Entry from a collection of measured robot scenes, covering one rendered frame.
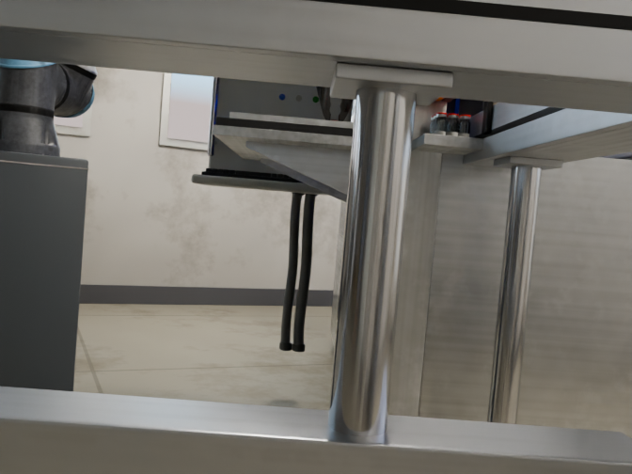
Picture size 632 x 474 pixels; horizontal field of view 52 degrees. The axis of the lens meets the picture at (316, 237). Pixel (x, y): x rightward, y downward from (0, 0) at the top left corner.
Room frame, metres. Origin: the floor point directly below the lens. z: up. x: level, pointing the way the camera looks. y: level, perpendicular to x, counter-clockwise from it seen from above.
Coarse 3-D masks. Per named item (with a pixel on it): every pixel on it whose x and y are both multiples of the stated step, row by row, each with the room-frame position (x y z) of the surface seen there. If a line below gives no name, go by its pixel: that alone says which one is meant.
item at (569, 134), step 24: (480, 120) 1.20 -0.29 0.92; (504, 120) 1.06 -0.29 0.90; (528, 120) 0.94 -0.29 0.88; (552, 120) 0.85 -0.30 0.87; (576, 120) 0.78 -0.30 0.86; (600, 120) 0.71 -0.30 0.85; (624, 120) 0.66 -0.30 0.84; (504, 144) 1.04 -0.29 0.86; (528, 144) 0.93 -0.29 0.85; (552, 144) 0.87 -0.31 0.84; (576, 144) 0.85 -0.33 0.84; (600, 144) 0.83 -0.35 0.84; (624, 144) 0.81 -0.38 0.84
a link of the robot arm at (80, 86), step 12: (72, 72) 1.46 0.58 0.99; (84, 72) 1.48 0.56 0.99; (96, 72) 1.51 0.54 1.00; (72, 84) 1.46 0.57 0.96; (84, 84) 1.49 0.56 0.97; (72, 96) 1.47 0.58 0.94; (84, 96) 1.51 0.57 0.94; (60, 108) 1.46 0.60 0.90; (72, 108) 1.50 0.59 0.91; (84, 108) 1.54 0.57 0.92
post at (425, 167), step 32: (416, 128) 1.30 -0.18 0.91; (416, 160) 1.30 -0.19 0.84; (416, 192) 1.30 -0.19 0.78; (416, 224) 1.30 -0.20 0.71; (416, 256) 1.30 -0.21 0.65; (416, 288) 1.30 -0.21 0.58; (416, 320) 1.30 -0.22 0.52; (416, 352) 1.30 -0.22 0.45; (416, 384) 1.30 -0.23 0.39; (416, 416) 1.30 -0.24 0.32
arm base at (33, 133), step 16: (0, 112) 1.32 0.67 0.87; (16, 112) 1.32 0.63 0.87; (32, 112) 1.33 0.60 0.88; (48, 112) 1.36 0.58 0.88; (0, 128) 1.32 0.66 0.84; (16, 128) 1.31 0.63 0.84; (32, 128) 1.33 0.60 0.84; (48, 128) 1.36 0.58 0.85; (0, 144) 1.30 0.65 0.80; (16, 144) 1.30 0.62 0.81; (32, 144) 1.32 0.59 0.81; (48, 144) 1.36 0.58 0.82
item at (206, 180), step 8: (192, 176) 2.09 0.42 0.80; (200, 176) 2.09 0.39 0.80; (208, 176) 2.09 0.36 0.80; (216, 176) 2.09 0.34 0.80; (208, 184) 2.15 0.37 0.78; (216, 184) 2.09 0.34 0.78; (224, 184) 2.08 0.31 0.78; (232, 184) 2.08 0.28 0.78; (240, 184) 2.08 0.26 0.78; (248, 184) 2.08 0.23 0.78; (256, 184) 2.08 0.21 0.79; (264, 184) 2.08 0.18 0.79; (272, 184) 2.08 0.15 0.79; (280, 184) 2.07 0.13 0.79; (288, 184) 2.07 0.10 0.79; (296, 184) 2.07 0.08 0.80; (304, 184) 2.07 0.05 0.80; (296, 192) 2.18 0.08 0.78; (304, 192) 2.08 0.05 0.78; (312, 192) 2.07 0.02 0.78; (320, 192) 2.07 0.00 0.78
